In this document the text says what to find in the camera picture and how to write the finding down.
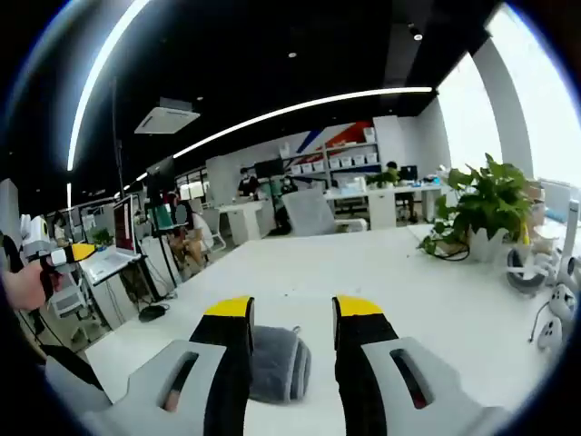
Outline green potted plant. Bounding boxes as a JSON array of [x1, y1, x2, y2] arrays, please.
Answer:
[[416, 153, 537, 264]]

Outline white mesh office chair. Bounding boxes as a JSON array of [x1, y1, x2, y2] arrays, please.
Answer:
[[281, 189, 367, 237]]

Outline white storage shelf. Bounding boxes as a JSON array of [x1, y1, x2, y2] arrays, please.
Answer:
[[279, 126, 382, 183]]

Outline white standing desk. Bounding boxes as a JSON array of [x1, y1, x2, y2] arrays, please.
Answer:
[[81, 253, 179, 322]]

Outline silver laptop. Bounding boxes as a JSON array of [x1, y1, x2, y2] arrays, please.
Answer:
[[81, 194, 143, 285]]

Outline long ceiling light strip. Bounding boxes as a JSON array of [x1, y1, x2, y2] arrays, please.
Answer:
[[172, 85, 435, 159], [66, 0, 151, 173]]

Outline small green plant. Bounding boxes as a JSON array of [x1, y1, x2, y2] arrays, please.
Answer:
[[366, 170, 400, 190]]

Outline ceiling air conditioner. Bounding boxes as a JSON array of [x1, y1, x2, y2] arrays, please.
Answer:
[[134, 97, 202, 135]]

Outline grey controller cable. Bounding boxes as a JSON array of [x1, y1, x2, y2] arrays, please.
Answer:
[[527, 302, 553, 342]]

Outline grey towel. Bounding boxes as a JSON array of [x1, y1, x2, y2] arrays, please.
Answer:
[[247, 324, 313, 403]]

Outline white headset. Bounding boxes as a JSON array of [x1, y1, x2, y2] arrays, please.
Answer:
[[506, 247, 553, 294]]

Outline row of white storage boxes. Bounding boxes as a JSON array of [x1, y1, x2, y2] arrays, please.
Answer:
[[290, 152, 380, 176]]

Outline white office desk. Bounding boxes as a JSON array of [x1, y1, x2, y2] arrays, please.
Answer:
[[324, 183, 448, 231]]

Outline teal chair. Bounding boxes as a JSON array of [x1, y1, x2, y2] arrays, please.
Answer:
[[152, 203, 176, 231]]

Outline white hand controller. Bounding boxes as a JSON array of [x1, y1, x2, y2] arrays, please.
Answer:
[[537, 317, 565, 351], [548, 283, 577, 320]]

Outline black oval device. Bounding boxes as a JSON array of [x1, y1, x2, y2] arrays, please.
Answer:
[[138, 303, 171, 323]]

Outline black display on stand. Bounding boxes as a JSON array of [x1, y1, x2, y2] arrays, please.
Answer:
[[144, 156, 177, 197]]

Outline person's left hand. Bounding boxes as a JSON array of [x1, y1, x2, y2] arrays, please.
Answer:
[[3, 261, 60, 313]]

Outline white cabinet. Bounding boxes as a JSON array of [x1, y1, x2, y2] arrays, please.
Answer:
[[217, 199, 273, 242]]

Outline black cable beside plant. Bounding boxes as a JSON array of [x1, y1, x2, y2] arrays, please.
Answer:
[[433, 239, 471, 263]]

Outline white rolling chair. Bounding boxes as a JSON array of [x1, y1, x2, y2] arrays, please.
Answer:
[[47, 267, 101, 340]]

